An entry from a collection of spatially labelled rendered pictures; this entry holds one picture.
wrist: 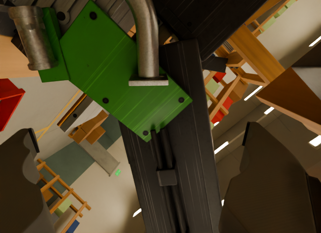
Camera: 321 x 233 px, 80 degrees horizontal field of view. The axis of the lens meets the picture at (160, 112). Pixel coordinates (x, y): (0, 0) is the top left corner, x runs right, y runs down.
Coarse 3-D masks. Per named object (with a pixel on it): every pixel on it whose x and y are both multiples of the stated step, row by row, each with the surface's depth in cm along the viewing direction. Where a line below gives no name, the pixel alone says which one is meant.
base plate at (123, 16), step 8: (120, 8) 70; (128, 8) 74; (0, 16) 38; (8, 16) 39; (112, 16) 70; (120, 16) 75; (128, 16) 80; (0, 24) 39; (8, 24) 40; (120, 24) 80; (128, 24) 86; (0, 32) 41; (8, 32) 42
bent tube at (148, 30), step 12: (132, 0) 23; (144, 0) 23; (132, 12) 24; (144, 12) 23; (144, 24) 24; (156, 24) 25; (144, 36) 25; (156, 36) 25; (144, 48) 25; (156, 48) 26; (144, 60) 26; (156, 60) 26; (144, 72) 27; (156, 72) 27; (132, 84) 27; (144, 84) 27; (156, 84) 27; (168, 84) 27
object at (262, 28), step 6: (288, 0) 710; (294, 0) 716; (282, 6) 717; (288, 6) 723; (276, 12) 729; (282, 12) 728; (270, 18) 736; (252, 24) 788; (258, 24) 747; (264, 24) 749; (270, 24) 745; (258, 30) 758; (264, 30) 749; (228, 48) 781
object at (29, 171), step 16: (32, 128) 12; (16, 144) 9; (32, 144) 11; (0, 160) 8; (16, 160) 8; (32, 160) 9; (0, 176) 8; (16, 176) 8; (32, 176) 9; (0, 192) 7; (16, 192) 7; (32, 192) 7; (0, 208) 6; (16, 208) 6; (32, 208) 6; (0, 224) 6; (16, 224) 6; (32, 224) 6; (48, 224) 7
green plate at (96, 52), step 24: (72, 24) 27; (96, 24) 27; (72, 48) 28; (96, 48) 28; (120, 48) 28; (72, 72) 30; (96, 72) 30; (120, 72) 30; (96, 96) 31; (120, 96) 31; (144, 96) 32; (168, 96) 32; (120, 120) 33; (144, 120) 33; (168, 120) 33
